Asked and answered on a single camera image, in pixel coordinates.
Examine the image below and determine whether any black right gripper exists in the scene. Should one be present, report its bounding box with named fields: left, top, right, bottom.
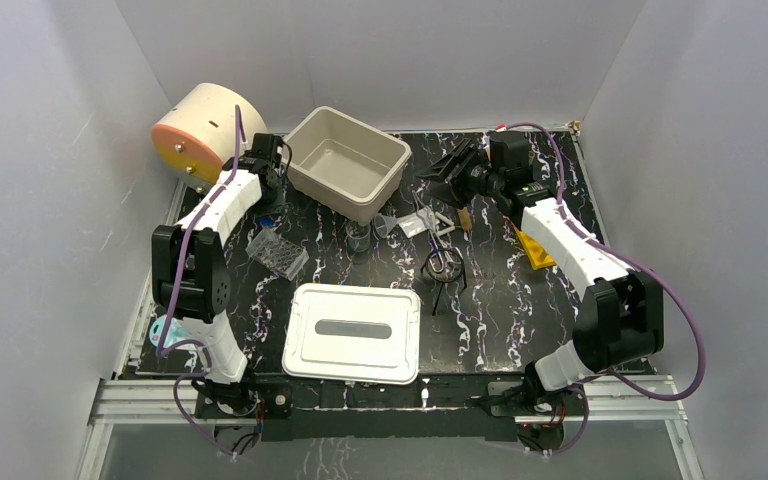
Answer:
left=415, top=138, right=503, bottom=211

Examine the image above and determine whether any black wire tripod stand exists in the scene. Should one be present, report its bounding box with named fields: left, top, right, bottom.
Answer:
left=420, top=247, right=468, bottom=316

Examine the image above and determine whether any clear glass beaker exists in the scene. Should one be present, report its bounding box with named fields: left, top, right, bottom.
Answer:
left=346, top=221, right=372, bottom=265

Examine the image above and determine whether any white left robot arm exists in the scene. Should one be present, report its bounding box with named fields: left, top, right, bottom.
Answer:
left=151, top=133, right=290, bottom=416

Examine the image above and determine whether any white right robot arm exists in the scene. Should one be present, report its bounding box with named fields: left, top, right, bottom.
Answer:
left=417, top=131, right=664, bottom=414

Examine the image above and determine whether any brown test tube brush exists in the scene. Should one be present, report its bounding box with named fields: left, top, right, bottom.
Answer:
left=457, top=207, right=473, bottom=232

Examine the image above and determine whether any beige plastic bin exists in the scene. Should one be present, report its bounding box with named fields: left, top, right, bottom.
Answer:
left=284, top=106, right=412, bottom=225

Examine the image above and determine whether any beige cylindrical centrifuge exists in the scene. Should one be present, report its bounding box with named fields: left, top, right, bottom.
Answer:
left=150, top=83, right=269, bottom=193

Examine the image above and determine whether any clear plastic funnel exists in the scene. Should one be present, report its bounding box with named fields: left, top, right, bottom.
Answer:
left=372, top=213, right=398, bottom=239

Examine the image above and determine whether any yellow test tube rack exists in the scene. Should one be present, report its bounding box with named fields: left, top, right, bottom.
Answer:
left=513, top=226, right=556, bottom=270

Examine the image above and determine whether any white bin lid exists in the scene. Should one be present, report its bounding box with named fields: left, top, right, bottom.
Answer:
left=282, top=283, right=421, bottom=385

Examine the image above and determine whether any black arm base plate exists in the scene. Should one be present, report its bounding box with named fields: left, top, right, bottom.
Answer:
left=192, top=374, right=584, bottom=448

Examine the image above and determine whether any aluminium frame rail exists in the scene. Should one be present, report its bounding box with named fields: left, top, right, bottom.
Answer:
left=90, top=374, right=687, bottom=425

